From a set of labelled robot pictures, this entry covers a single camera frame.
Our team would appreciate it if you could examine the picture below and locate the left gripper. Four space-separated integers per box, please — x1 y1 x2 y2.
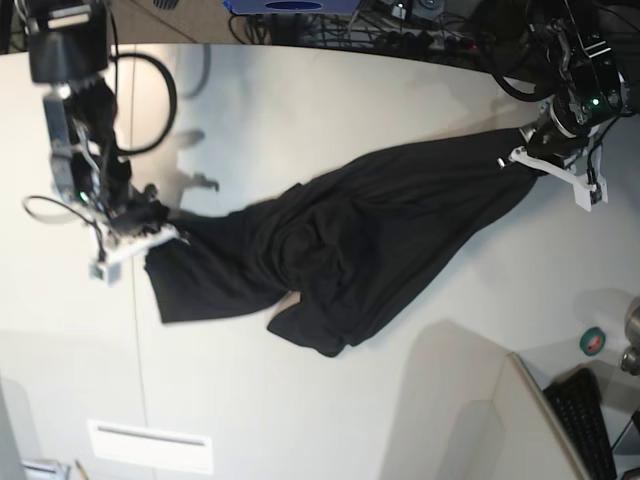
519 102 598 171

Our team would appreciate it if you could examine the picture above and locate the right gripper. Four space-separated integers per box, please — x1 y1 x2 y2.
105 183 169 237

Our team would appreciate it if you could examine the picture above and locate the black t-shirt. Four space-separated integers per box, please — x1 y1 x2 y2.
145 128 537 357

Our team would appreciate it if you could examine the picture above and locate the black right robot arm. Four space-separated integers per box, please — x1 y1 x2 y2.
16 1 178 242

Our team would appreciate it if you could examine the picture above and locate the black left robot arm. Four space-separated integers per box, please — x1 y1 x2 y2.
470 1 639 176

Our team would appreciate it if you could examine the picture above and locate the green tape roll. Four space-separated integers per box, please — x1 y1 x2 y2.
579 327 606 357

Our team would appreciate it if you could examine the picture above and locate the blue box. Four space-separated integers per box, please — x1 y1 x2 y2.
223 0 360 15

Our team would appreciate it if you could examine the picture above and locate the silver metal cylinder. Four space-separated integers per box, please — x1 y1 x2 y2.
619 297 639 377

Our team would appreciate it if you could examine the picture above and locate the black keyboard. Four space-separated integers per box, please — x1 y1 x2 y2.
544 367 617 480

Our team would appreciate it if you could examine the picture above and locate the pencil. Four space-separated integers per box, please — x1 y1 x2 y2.
74 460 89 480

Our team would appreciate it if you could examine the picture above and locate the beige partition panel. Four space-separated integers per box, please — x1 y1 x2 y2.
492 353 590 480

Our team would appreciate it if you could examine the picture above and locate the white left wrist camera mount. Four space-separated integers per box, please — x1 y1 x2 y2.
497 146 609 212

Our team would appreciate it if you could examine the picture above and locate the white cable grommet plate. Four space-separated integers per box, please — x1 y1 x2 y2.
88 420 214 475

